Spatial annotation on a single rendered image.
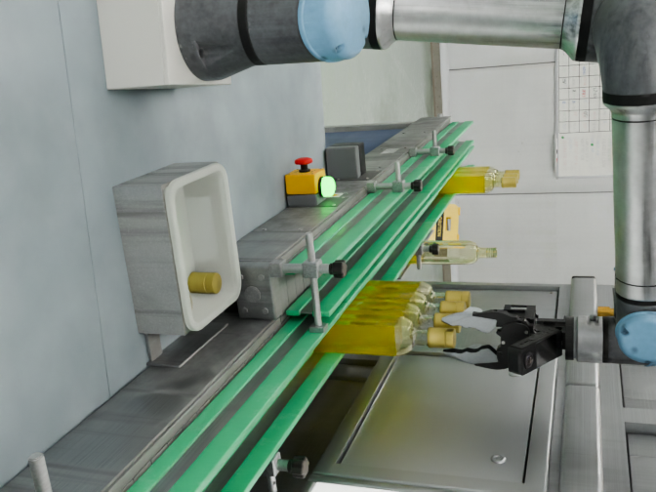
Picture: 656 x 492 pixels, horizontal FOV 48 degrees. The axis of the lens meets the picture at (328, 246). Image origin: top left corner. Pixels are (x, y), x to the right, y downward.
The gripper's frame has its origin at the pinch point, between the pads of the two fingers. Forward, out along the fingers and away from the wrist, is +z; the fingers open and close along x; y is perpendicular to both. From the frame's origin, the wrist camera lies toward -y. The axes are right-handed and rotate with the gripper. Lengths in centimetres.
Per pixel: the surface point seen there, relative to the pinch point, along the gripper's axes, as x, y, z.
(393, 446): -12.4, -15.0, 6.8
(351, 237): 13.7, 12.9, 19.8
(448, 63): 8, 588, 97
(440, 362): -12.5, 15.5, 4.8
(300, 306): 6.4, -3.8, 24.9
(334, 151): 22, 58, 37
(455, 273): -199, 587, 99
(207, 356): 6.2, -24.4, 32.2
